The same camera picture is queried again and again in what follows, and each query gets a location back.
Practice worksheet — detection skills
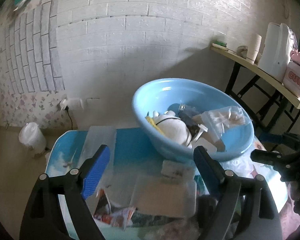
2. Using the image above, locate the white tissue pack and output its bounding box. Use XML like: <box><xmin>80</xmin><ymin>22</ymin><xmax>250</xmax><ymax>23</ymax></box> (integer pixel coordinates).
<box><xmin>161</xmin><ymin>160</ymin><xmax>195</xmax><ymax>182</ymax></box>

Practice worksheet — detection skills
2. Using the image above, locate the white plastic hook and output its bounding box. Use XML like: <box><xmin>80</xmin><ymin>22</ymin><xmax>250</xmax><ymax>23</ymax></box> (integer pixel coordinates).
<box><xmin>189</xmin><ymin>124</ymin><xmax>208</xmax><ymax>142</ymax></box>

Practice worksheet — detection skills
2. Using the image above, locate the orange snack packet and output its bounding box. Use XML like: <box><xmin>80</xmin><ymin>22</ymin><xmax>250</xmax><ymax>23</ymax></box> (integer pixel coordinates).
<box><xmin>93</xmin><ymin>189</ymin><xmax>136</xmax><ymax>230</ymax></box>

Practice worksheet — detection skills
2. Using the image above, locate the bag of cotton swabs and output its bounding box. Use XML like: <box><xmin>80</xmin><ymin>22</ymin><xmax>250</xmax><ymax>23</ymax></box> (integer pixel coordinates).
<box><xmin>192</xmin><ymin>106</ymin><xmax>251</xmax><ymax>140</ymax></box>

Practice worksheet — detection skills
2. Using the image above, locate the white bunny plush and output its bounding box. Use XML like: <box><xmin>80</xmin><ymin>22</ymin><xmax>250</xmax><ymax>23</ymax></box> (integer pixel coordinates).
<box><xmin>153</xmin><ymin>111</ymin><xmax>192</xmax><ymax>148</ymax></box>

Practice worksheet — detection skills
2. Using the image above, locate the small clear bottle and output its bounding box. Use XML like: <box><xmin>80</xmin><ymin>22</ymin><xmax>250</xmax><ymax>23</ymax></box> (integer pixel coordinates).
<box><xmin>178</xmin><ymin>104</ymin><xmax>200</xmax><ymax>119</ymax></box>

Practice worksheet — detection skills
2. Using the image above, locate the beige plush toy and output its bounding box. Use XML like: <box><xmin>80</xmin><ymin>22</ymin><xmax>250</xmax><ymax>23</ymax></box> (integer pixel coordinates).
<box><xmin>190</xmin><ymin>129</ymin><xmax>225</xmax><ymax>154</ymax></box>

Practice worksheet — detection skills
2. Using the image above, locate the bag of reddish snacks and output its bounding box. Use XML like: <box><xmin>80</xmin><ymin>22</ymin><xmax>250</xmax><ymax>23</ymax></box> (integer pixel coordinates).
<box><xmin>143</xmin><ymin>219</ymin><xmax>201</xmax><ymax>240</ymax></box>

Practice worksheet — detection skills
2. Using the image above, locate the clear plastic storage box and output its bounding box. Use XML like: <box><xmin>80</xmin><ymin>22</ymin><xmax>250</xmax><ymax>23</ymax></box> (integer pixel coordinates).
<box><xmin>77</xmin><ymin>126</ymin><xmax>116</xmax><ymax>169</ymax></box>

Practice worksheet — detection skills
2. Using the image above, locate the light blue plastic basin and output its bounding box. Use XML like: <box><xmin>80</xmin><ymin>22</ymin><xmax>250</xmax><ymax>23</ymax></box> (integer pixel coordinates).
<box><xmin>132</xmin><ymin>78</ymin><xmax>254</xmax><ymax>163</ymax></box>

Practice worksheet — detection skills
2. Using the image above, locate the pink white bag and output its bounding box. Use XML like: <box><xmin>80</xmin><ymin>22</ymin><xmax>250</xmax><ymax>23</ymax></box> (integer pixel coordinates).
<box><xmin>283</xmin><ymin>49</ymin><xmax>300</xmax><ymax>99</ymax></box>

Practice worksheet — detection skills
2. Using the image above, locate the folding side table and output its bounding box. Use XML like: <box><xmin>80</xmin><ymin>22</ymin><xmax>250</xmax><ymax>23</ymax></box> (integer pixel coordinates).
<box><xmin>210</xmin><ymin>43</ymin><xmax>300</xmax><ymax>133</ymax></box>

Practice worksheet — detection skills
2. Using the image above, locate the white appliance on shelf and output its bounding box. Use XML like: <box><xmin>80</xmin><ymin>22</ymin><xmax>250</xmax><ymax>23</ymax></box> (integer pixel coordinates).
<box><xmin>258</xmin><ymin>23</ymin><xmax>294</xmax><ymax>83</ymax></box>

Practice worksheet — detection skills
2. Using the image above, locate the paper towel roll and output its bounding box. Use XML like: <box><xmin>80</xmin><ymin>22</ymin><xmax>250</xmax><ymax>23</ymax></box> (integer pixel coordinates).
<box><xmin>247</xmin><ymin>33</ymin><xmax>262</xmax><ymax>64</ymax></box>

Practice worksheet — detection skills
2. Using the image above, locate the green sponge on shelf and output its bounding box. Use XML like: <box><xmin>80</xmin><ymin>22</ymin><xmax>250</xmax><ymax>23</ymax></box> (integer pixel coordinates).
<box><xmin>214</xmin><ymin>40</ymin><xmax>227</xmax><ymax>47</ymax></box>

